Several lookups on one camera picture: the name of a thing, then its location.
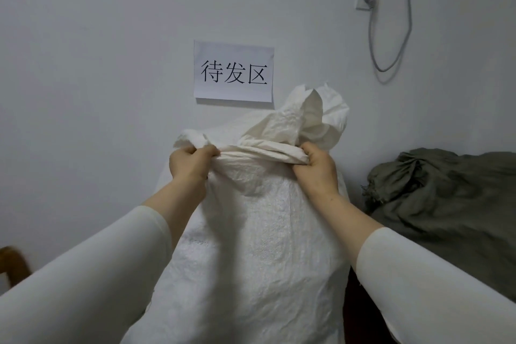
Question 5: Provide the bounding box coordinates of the person's left hand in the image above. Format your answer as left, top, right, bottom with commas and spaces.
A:
169, 145, 221, 189

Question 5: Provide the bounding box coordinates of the grey cable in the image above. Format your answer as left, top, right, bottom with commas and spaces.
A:
368, 0, 414, 73

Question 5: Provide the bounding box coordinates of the person's right hand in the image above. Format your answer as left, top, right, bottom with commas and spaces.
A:
292, 142, 339, 198

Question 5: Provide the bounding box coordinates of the white woven sack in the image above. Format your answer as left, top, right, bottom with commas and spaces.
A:
128, 81, 352, 344

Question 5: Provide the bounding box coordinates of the brown wooden chair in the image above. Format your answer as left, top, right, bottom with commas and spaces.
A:
0, 246, 33, 289

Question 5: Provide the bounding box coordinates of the person's right forearm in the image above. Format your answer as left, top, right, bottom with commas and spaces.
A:
310, 188, 516, 344

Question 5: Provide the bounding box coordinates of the white paper wall sign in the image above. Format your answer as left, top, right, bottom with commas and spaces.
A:
193, 40, 275, 103

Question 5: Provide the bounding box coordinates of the olive green woven sack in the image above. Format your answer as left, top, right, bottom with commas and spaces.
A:
361, 148, 516, 303

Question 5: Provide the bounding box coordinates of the person's left forearm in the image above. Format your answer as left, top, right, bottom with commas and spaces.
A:
0, 177, 209, 344

